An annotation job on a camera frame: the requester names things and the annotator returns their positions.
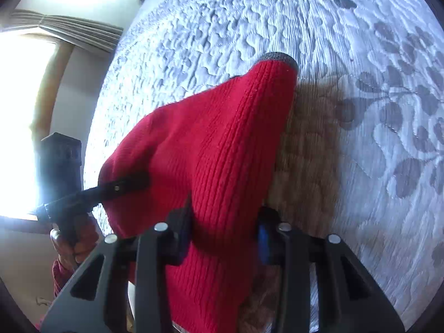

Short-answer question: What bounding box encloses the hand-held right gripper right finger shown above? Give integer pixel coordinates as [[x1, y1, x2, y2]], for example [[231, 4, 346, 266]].
[[257, 206, 405, 333]]

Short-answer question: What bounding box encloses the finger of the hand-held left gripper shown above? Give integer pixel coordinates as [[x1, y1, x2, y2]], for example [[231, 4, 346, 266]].
[[81, 174, 150, 209]]

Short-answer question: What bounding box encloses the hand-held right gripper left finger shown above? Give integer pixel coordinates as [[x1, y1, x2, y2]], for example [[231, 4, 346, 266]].
[[42, 194, 193, 333]]

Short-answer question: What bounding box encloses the red knitted sweater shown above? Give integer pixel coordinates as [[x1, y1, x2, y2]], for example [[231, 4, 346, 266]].
[[98, 52, 299, 333]]

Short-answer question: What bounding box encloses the person's left hand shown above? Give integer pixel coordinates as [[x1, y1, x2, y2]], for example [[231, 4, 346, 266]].
[[49, 211, 101, 272]]

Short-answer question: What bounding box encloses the bright window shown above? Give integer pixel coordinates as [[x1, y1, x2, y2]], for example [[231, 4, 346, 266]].
[[0, 31, 75, 223]]

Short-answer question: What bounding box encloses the beige curtain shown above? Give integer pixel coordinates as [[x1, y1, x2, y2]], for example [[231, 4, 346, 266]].
[[10, 10, 124, 54]]

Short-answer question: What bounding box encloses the grey quilted bedspread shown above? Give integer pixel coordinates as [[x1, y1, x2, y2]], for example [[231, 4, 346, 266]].
[[83, 0, 444, 333]]

